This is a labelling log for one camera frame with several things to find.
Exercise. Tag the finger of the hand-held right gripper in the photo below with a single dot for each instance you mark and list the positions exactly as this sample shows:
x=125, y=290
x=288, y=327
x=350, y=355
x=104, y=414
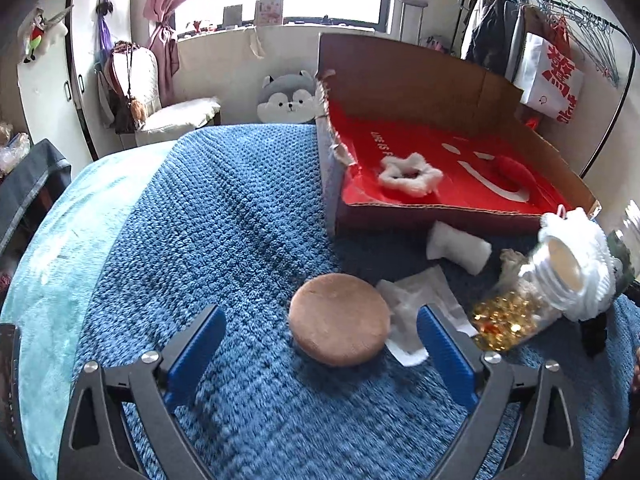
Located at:
x=594, y=335

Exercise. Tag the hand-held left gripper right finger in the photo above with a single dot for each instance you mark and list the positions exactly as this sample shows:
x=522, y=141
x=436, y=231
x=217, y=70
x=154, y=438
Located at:
x=445, y=355

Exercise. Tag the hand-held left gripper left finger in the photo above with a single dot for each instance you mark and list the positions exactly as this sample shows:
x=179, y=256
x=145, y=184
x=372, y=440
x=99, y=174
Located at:
x=195, y=355

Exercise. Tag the white fluffy knitted item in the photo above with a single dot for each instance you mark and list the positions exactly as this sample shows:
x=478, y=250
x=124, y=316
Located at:
x=595, y=245

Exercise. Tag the white soft cloth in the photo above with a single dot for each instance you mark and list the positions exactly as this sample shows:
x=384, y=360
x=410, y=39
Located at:
x=460, y=247

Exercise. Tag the brown round plush cushion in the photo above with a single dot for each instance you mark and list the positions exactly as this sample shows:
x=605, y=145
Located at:
x=340, y=320

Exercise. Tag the cardboard box with red lining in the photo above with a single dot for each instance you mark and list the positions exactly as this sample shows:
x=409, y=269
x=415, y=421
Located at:
x=400, y=85

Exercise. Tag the red knitted soft toy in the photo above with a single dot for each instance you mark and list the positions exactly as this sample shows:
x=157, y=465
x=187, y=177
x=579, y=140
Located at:
x=515, y=167

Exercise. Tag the glass jar with gold beads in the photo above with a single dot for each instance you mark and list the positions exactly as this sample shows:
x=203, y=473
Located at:
x=505, y=320

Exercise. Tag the white crumpled wrapper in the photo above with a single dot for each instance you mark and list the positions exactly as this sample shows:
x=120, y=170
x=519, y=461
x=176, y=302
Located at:
x=425, y=285

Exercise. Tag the glass jar with green contents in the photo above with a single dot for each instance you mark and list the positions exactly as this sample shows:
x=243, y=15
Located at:
x=621, y=260

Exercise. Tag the beige small plush toy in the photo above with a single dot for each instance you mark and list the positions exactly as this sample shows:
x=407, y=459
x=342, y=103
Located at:
x=511, y=262

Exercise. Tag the teal fleece blanket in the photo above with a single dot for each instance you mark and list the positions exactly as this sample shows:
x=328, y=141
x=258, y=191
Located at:
x=65, y=260

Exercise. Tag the white fuzzy star scrunchie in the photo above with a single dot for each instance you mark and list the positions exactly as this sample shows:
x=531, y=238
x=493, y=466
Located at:
x=431, y=178

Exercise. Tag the red fabric item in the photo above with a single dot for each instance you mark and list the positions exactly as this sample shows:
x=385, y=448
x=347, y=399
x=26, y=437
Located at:
x=532, y=123

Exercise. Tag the white seat cushion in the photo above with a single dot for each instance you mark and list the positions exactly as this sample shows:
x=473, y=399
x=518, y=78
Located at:
x=180, y=115

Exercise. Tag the dark denim cloth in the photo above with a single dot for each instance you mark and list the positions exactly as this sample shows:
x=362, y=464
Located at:
x=30, y=180

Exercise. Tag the black clothes rack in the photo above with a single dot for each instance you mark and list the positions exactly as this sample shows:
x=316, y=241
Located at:
x=624, y=85

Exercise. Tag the white and red shopping bag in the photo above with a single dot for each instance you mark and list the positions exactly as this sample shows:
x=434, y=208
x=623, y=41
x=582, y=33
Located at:
x=550, y=75

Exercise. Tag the grey husky plush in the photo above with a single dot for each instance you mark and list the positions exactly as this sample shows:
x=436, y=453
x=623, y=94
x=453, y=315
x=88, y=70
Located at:
x=287, y=100

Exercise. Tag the pile of plastic bags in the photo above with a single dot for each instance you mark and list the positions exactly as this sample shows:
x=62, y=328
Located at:
x=12, y=150

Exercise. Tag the white chair with cushion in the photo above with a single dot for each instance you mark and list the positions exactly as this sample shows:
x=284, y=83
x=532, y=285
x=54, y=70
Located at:
x=120, y=80

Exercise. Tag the white wardrobe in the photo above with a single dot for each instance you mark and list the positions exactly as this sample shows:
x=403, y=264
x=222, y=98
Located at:
x=50, y=100

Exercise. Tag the pink curtain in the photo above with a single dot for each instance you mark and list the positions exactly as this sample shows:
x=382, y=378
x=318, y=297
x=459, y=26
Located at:
x=165, y=45

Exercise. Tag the pink trinkets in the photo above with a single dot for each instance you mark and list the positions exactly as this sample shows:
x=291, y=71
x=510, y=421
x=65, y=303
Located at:
x=437, y=43

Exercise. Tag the dark hanging clothes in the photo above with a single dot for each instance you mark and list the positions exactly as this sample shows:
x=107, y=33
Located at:
x=492, y=35

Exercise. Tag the white stand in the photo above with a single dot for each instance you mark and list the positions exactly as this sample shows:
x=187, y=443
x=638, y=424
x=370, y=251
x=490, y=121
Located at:
x=412, y=10

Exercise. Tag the pink printed card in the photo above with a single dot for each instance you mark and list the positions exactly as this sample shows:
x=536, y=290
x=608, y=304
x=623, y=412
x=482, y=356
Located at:
x=269, y=11

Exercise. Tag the white unicorn plush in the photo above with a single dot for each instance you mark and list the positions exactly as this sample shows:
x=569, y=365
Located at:
x=42, y=32

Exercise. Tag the small picture frame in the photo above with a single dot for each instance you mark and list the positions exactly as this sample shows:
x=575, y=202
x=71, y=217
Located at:
x=232, y=16

